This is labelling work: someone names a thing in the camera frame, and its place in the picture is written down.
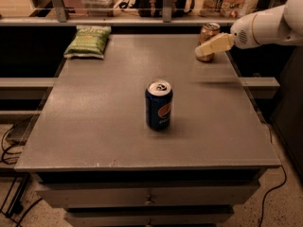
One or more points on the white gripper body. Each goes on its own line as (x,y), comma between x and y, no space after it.
(242,35)

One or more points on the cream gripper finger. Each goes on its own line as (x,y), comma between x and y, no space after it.
(219,43)

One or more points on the orange soda can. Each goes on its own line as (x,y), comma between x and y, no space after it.
(208,31)

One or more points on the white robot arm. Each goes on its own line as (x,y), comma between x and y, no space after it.
(293,16)

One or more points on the blue Pepsi can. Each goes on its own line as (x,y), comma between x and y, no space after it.
(158,97)

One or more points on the green jalapeno chip bag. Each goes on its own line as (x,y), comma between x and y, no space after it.
(89,41)

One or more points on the black backpack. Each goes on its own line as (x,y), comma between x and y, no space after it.
(154,8)

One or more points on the grey upper drawer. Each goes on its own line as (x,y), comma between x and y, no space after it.
(97,195)

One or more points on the grey drawer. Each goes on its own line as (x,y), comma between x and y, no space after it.
(150,216)
(97,195)

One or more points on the grey lower drawer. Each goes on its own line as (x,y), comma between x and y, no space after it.
(150,216)

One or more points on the grey metal shelf rail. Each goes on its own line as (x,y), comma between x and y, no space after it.
(38,12)

